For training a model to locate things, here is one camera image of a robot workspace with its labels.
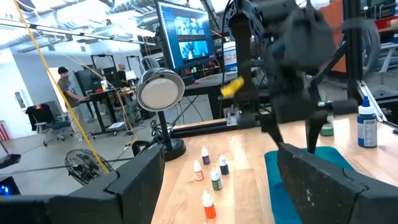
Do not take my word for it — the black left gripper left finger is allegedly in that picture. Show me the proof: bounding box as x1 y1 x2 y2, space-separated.
46 145 166 224

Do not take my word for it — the large blue food coloring bottle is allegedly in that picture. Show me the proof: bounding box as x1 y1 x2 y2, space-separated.
356 95 378 149

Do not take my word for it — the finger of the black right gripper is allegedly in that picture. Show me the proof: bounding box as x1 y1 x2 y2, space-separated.
305 113 328 155
261 121 285 147

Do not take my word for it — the small navy food coloring bottle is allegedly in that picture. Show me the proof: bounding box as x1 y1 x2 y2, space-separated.
218 154 230 176

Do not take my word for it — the black desk lamp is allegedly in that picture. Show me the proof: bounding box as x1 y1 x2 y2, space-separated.
136 55 187 162

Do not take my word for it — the small orange food coloring bottle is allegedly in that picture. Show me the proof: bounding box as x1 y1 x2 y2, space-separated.
201 190 217 220

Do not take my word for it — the computer monitor with blue screen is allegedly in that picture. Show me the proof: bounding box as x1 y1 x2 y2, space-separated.
154 0 218 72

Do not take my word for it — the office chair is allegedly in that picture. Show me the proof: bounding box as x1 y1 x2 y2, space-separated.
25 104 74 147

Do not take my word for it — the small green food coloring bottle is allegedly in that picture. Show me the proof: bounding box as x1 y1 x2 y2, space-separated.
210 167 223 191

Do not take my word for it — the black floor fan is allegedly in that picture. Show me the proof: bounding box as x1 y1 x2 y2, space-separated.
64 148 114 187

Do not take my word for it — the black standing desk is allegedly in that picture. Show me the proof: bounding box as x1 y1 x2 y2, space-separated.
79 88 137 138

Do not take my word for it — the small purple food coloring bottle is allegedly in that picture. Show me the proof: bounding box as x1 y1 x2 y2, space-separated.
200 146 211 166

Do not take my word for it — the yellow tag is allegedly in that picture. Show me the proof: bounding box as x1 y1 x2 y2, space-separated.
220 76 246 100

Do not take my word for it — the black monitor table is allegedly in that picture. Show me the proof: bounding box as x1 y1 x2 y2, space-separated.
183 71 240 121

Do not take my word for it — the large green food coloring bottle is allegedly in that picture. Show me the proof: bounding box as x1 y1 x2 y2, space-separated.
320 113 335 137

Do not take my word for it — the small red food coloring bottle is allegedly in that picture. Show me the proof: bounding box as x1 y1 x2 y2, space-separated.
193 159 205 182

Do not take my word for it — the black computer case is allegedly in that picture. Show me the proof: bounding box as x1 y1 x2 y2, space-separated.
0 175 21 197

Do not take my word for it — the teal plastic bin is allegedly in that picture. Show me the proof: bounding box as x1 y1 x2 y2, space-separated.
264 146 355 224

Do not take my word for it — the yellow cord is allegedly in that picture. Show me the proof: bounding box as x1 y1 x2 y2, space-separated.
12 0 110 174

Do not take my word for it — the black lamp cable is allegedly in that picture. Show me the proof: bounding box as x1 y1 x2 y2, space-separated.
150 119 165 147

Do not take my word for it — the person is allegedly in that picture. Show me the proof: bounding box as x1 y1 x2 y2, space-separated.
117 63 128 88
57 66 91 141

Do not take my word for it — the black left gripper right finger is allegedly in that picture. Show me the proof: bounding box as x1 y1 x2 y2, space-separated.
277 142 398 224

